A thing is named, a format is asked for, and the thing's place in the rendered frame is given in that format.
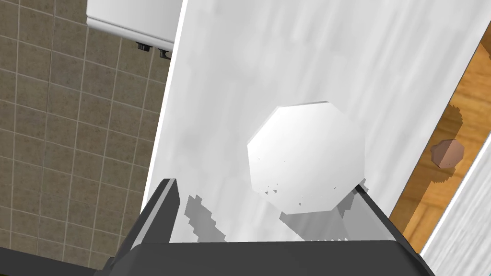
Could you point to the wooden door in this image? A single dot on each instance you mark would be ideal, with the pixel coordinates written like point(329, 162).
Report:
point(472, 99)

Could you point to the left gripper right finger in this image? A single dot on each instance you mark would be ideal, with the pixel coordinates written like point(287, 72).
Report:
point(374, 226)

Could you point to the white round door knob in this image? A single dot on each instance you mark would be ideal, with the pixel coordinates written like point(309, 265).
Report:
point(307, 153)

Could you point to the white door leaf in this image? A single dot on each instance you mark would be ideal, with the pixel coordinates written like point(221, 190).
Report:
point(230, 96)

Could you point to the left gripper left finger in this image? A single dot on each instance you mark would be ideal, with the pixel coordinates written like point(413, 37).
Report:
point(161, 218)

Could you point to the brown round knob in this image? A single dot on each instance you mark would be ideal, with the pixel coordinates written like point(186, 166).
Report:
point(448, 154)

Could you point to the white appliance with black feet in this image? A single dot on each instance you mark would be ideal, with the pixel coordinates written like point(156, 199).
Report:
point(130, 15)

